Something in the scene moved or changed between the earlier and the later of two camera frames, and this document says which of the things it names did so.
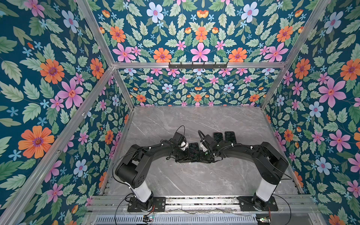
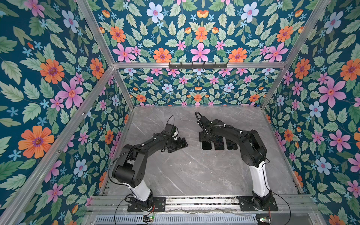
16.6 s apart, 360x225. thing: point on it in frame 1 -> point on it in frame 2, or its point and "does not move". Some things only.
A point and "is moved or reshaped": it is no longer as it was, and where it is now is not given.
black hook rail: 198,66 does not move
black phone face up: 218,137 does not move
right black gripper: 201,159 -> 201,138
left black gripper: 185,159 -> 180,145
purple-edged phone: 194,152 is moved or reshaped
